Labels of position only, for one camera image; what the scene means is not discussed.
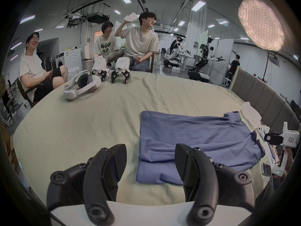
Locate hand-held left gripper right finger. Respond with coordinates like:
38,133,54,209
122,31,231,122
175,143,255,226

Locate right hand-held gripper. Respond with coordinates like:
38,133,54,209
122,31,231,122
264,122,300,177

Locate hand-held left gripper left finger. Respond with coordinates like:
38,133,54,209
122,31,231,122
47,144,127,226

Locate person's right hand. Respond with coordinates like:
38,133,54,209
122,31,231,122
273,149,295,179

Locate white hand controller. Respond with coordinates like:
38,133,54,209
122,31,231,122
256,125,270,136

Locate blue shirt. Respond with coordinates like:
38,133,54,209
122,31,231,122
136,111,266,185

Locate white cloth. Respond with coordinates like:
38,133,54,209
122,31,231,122
240,102,262,127

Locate grey padded headboard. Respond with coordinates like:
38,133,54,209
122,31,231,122
231,68,301,132

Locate person's legs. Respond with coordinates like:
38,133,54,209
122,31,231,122
255,175,284,221

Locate white headset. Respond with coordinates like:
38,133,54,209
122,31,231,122
63,70,102,101

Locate black chair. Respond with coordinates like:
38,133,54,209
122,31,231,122
16,77,44,108

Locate spare white hand-held gripper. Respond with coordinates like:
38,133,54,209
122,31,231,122
91,56,111,82
111,57,131,84

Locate white humanoid robot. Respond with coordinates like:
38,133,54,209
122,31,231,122
188,37,227,82
163,37,187,68

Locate round glowing lamp on stand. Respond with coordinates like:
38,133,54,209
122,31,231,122
238,0,285,82

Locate white washing machine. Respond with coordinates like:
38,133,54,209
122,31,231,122
55,48,83,73

